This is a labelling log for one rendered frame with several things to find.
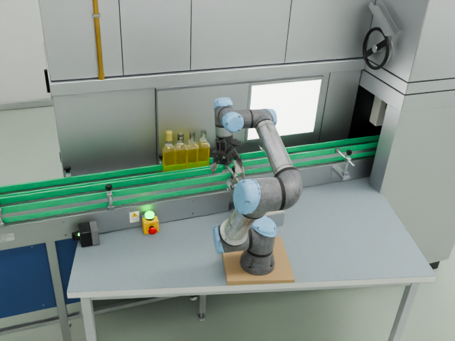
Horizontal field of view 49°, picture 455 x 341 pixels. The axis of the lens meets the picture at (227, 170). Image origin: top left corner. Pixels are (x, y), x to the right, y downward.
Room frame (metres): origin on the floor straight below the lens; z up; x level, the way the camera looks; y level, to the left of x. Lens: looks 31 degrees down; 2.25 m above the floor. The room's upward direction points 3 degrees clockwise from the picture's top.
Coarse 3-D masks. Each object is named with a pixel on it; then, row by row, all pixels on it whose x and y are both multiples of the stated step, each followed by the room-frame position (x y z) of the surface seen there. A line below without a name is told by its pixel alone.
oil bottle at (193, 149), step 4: (188, 144) 2.12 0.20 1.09; (192, 144) 2.12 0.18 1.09; (196, 144) 2.13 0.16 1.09; (188, 148) 2.11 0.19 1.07; (192, 148) 2.11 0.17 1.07; (196, 148) 2.12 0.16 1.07; (188, 152) 2.11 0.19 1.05; (192, 152) 2.11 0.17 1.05; (196, 152) 2.12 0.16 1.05; (188, 156) 2.11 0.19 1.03; (192, 156) 2.11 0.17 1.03; (196, 156) 2.12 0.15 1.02; (188, 160) 2.11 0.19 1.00; (192, 160) 2.11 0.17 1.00; (196, 160) 2.12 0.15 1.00; (188, 164) 2.11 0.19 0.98; (192, 164) 2.11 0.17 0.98; (196, 164) 2.12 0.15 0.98
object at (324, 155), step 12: (360, 144) 2.46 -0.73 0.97; (372, 144) 2.48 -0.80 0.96; (300, 156) 2.32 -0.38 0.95; (312, 156) 2.34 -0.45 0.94; (324, 156) 2.38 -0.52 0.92; (336, 156) 2.40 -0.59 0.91; (360, 156) 2.46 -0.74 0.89; (192, 168) 2.10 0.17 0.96; (252, 168) 2.22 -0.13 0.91; (264, 168) 2.24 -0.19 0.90; (108, 180) 1.95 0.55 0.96; (120, 180) 1.97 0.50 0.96; (24, 192) 1.81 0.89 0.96
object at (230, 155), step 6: (216, 138) 1.84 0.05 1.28; (222, 138) 1.84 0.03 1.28; (228, 138) 1.82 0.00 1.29; (216, 144) 1.80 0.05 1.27; (222, 144) 1.82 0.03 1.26; (228, 144) 1.83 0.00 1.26; (216, 150) 1.80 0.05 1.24; (222, 150) 1.81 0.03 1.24; (228, 150) 1.82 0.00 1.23; (234, 150) 1.84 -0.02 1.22; (216, 156) 1.80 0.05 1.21; (222, 156) 1.79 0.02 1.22; (228, 156) 1.78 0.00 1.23; (234, 156) 1.84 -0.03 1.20; (216, 162) 1.80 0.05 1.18; (222, 162) 1.78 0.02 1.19; (228, 162) 1.78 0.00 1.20
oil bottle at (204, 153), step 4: (200, 144) 2.13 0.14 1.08; (204, 144) 2.14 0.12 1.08; (208, 144) 2.15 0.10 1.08; (200, 148) 2.13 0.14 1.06; (204, 148) 2.14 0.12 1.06; (208, 148) 2.14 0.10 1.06; (200, 152) 2.13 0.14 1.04; (204, 152) 2.14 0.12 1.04; (208, 152) 2.14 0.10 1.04; (200, 156) 2.13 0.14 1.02; (204, 156) 2.14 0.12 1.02; (208, 156) 2.14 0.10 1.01; (200, 160) 2.13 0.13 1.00; (204, 160) 2.14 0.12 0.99; (208, 160) 2.14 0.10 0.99; (200, 164) 2.13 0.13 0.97; (204, 164) 2.14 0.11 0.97; (208, 164) 2.14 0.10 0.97
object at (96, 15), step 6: (96, 0) 2.12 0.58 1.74; (96, 6) 2.11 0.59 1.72; (96, 12) 2.11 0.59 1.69; (96, 18) 2.11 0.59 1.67; (96, 24) 2.11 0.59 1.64; (96, 30) 2.11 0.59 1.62; (96, 36) 2.11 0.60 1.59; (96, 42) 2.12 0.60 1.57; (102, 60) 2.12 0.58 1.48; (102, 66) 2.12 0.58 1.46; (102, 72) 2.12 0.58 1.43; (102, 78) 2.11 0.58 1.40
